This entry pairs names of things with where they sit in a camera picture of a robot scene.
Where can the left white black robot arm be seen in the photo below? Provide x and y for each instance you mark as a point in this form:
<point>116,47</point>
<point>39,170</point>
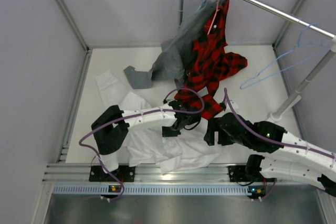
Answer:
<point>111,128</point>

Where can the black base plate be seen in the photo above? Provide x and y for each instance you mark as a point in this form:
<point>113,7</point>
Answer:
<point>237,174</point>
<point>124,173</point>

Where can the red black plaid shirt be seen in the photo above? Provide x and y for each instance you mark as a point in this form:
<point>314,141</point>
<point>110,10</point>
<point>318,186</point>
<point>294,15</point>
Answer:
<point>212,65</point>

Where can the aluminium mounting rail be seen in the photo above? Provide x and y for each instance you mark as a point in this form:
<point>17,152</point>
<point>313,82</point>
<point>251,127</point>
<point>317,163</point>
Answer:
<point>144,174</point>

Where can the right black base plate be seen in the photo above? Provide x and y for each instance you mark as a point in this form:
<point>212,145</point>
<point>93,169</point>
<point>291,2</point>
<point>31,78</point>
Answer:
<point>237,174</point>

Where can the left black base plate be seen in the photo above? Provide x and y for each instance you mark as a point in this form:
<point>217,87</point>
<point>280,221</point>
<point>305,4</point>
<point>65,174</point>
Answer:
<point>124,173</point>

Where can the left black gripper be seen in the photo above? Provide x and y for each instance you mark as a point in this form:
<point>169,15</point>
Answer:
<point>166,133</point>

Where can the grey shirt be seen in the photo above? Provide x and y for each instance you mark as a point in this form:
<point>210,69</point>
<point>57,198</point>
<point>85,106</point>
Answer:
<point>175,59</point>

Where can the metal clothes rack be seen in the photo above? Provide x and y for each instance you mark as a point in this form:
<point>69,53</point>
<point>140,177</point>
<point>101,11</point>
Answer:
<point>295,96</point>

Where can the slotted grey cable duct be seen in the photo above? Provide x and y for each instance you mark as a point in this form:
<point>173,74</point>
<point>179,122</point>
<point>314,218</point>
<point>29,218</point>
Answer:
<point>134,189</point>

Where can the pink wire hanger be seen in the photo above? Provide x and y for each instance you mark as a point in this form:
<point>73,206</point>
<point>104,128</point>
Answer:
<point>210,23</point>

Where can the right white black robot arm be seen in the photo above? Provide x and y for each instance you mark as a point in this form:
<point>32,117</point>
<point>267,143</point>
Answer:
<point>277,153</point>

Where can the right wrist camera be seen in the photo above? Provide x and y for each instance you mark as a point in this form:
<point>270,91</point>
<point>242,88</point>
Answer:
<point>227,105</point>

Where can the white dress shirt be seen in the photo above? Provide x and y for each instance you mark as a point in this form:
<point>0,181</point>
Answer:
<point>186,151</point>

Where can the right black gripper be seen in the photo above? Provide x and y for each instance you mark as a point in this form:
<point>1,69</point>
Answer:
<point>213,127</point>

